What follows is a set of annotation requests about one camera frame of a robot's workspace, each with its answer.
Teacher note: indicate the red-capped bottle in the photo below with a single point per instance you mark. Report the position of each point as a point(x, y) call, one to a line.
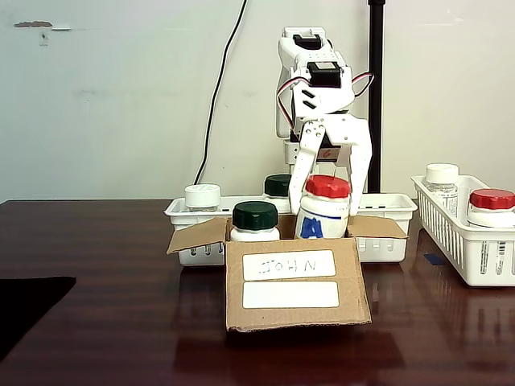
point(491, 207)
point(324, 213)

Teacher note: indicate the black vertical pole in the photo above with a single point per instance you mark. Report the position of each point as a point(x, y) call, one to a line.
point(376, 100)

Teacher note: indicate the black mat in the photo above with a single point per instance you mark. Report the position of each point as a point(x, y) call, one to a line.
point(28, 301)

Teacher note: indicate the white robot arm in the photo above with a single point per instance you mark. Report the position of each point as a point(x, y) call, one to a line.
point(318, 96)

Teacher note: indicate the white-capped bottle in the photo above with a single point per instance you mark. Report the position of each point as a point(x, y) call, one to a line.
point(203, 196)
point(442, 175)

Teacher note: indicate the white plastic basket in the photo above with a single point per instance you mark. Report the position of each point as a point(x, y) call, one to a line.
point(454, 249)
point(386, 209)

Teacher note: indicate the blue tape strip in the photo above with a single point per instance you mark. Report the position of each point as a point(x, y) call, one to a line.
point(434, 259)

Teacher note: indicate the cardboard box with white labels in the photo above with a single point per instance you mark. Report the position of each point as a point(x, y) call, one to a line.
point(293, 281)

